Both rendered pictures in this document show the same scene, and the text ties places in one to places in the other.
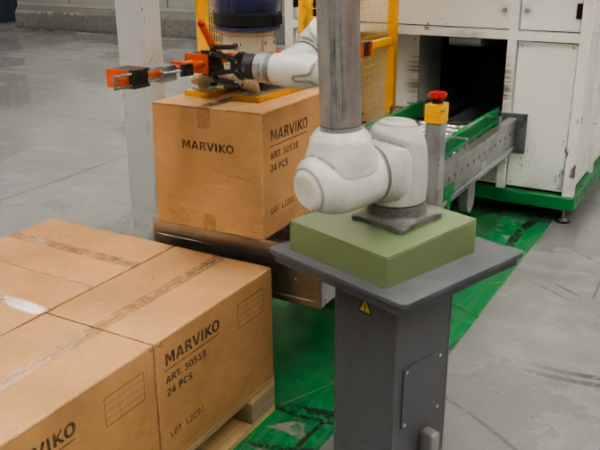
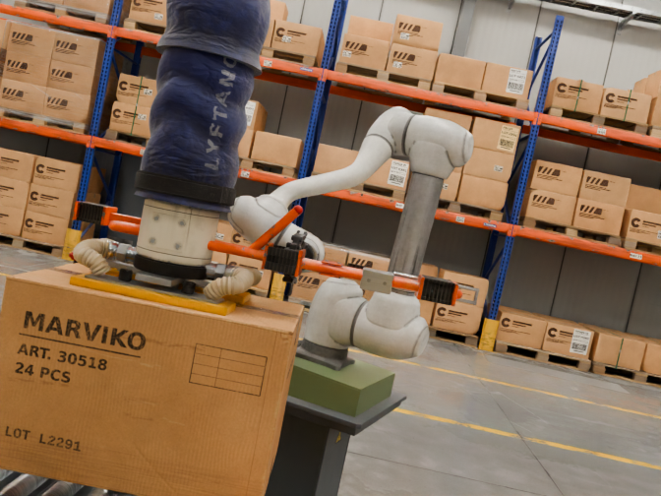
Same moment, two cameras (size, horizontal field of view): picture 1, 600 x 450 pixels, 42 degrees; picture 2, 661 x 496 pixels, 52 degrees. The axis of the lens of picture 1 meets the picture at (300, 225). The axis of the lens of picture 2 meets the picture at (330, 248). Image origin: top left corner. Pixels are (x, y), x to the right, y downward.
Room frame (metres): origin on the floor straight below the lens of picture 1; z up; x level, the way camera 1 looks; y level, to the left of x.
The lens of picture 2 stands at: (3.03, 1.72, 1.33)
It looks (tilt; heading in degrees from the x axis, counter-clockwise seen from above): 3 degrees down; 244
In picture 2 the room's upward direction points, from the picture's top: 12 degrees clockwise
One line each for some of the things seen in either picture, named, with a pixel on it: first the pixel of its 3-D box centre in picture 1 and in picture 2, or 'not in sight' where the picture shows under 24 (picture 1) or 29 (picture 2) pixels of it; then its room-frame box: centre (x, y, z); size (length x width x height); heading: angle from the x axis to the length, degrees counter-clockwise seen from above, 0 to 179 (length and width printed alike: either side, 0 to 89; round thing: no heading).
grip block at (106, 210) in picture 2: (356, 48); (95, 213); (2.79, -0.20, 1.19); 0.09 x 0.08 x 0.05; 61
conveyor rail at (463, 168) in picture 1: (440, 186); not in sight; (3.37, -0.64, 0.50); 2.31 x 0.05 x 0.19; 150
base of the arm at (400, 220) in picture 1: (401, 205); (318, 348); (2.01, -0.27, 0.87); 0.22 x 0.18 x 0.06; 135
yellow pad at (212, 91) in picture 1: (225, 82); (155, 286); (2.70, 0.25, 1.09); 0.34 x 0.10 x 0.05; 151
